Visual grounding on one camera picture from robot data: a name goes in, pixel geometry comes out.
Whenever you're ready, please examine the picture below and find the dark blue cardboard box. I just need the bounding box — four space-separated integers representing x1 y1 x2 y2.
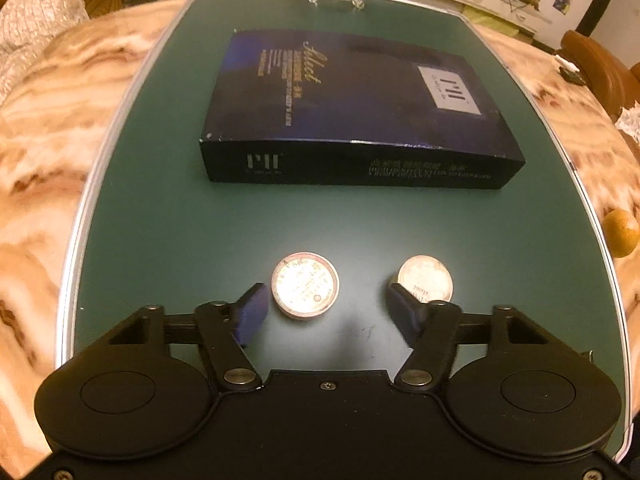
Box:
198 29 527 192

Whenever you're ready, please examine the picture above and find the brown leather armchair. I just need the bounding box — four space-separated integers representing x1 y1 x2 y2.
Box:
554 29 640 112

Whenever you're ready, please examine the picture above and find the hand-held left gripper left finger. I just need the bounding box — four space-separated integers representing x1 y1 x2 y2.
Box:
106 283 268 392

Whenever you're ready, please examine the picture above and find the white lace cloth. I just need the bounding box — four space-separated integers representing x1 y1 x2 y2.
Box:
614 104 640 147

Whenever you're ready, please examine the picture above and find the marble desktop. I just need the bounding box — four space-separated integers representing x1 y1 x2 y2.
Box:
0 0 640 480

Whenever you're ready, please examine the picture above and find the round tin with pink rim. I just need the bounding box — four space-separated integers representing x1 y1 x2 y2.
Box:
270 251 341 319

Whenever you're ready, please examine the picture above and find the quilted beige blanket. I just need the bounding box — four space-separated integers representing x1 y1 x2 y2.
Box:
0 0 92 92

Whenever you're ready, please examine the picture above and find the green board with aluminium frame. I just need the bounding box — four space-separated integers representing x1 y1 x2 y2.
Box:
52 0 632 463

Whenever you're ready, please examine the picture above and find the orange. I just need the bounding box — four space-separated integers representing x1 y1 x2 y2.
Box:
602 209 640 259

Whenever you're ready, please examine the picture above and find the round silver tin lid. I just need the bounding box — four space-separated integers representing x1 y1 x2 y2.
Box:
397 254 455 306

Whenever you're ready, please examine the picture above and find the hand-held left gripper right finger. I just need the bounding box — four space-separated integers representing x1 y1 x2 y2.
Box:
387 283 552 391

